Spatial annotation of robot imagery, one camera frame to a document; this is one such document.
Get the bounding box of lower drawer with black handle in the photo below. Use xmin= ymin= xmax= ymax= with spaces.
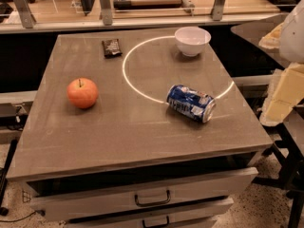
xmin=66 ymin=198 xmax=234 ymax=228

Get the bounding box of white bowl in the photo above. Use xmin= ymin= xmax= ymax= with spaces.
xmin=175 ymin=27 xmax=211 ymax=57

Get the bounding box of upper drawer with black handle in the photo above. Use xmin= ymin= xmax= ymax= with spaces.
xmin=30 ymin=167 xmax=257 ymax=221

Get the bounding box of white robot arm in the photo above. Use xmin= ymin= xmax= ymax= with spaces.
xmin=259 ymin=0 xmax=304 ymax=126

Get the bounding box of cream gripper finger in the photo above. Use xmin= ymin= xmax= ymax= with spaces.
xmin=258 ymin=23 xmax=283 ymax=49
xmin=259 ymin=63 xmax=304 ymax=126

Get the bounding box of blue crushed pepsi can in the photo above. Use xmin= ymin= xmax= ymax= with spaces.
xmin=166 ymin=85 xmax=216 ymax=123

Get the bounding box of red orange apple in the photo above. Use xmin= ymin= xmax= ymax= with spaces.
xmin=66 ymin=78 xmax=99 ymax=109

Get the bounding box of black stool frame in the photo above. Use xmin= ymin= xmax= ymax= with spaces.
xmin=253 ymin=110 xmax=304 ymax=228

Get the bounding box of metal railing with posts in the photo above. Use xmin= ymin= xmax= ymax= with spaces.
xmin=0 ymin=0 xmax=280 ymax=34

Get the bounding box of black snack packet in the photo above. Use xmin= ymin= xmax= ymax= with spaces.
xmin=102 ymin=39 xmax=123 ymax=58

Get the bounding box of drawer with black handle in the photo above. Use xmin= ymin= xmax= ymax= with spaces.
xmin=66 ymin=198 xmax=234 ymax=228
xmin=30 ymin=167 xmax=257 ymax=221

